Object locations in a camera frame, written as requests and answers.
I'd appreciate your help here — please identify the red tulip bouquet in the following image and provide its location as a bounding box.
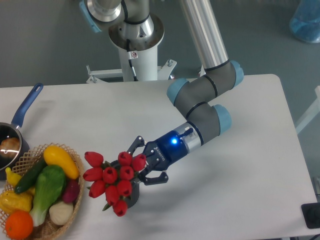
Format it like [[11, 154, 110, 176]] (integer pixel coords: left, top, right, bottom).
[[83, 151, 147, 217]]

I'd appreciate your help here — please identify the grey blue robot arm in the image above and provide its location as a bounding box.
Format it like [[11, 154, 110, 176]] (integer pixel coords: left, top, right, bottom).
[[79, 0, 244, 185]]

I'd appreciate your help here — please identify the small yellow banana pepper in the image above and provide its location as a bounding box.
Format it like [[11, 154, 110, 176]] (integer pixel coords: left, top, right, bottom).
[[5, 167, 22, 187]]

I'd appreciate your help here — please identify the green bok choy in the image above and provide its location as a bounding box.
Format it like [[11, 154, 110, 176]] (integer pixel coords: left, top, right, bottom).
[[30, 165, 66, 227]]

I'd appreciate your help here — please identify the blue plastic bag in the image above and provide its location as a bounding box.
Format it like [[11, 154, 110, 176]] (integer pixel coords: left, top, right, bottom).
[[289, 0, 320, 43]]

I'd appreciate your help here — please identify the dark green cucumber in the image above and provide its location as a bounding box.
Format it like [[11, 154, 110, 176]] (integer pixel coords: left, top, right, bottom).
[[14, 158, 47, 194]]

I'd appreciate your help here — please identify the purple red radish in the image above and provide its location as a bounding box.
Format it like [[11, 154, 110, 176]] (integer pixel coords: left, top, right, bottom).
[[62, 179, 80, 204]]

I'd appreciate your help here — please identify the woven wicker basket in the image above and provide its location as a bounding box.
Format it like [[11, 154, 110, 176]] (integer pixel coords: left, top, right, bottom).
[[11, 143, 85, 240]]

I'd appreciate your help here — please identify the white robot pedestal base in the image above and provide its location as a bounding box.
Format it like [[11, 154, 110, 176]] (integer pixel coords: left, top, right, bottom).
[[86, 13, 177, 83]]

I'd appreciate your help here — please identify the blue handled saucepan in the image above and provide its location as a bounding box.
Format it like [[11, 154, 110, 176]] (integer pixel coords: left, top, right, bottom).
[[0, 83, 44, 181]]

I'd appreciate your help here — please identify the yellow squash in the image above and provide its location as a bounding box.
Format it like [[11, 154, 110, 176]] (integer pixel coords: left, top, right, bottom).
[[43, 145, 80, 180]]

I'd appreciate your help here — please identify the white frame bar right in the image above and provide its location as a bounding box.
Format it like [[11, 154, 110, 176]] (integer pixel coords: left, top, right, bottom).
[[295, 85, 320, 135]]

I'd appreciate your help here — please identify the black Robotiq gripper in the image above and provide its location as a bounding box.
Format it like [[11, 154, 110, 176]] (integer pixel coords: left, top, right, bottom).
[[126, 130, 188, 186]]

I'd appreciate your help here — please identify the orange fruit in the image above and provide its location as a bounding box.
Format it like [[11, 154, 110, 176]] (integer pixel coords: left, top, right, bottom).
[[5, 210, 33, 240]]

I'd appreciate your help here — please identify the black device at edge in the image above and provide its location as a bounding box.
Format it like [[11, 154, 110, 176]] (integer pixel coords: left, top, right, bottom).
[[301, 202, 320, 229]]

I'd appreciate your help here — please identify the white garlic bulb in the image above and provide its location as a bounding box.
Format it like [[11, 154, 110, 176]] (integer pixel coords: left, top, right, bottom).
[[49, 201, 74, 226]]

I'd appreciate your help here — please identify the yellow bell pepper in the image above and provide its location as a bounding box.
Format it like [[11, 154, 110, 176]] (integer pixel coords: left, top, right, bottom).
[[0, 190, 33, 215]]

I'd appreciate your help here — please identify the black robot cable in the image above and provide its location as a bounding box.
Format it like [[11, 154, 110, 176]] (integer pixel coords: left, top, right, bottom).
[[125, 38, 139, 82]]

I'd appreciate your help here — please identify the brown bread in pan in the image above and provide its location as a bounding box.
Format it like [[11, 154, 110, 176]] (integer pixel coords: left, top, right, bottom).
[[0, 137, 20, 154]]

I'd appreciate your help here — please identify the dark grey ribbed vase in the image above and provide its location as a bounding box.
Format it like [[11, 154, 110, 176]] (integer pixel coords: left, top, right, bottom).
[[110, 160, 140, 208]]

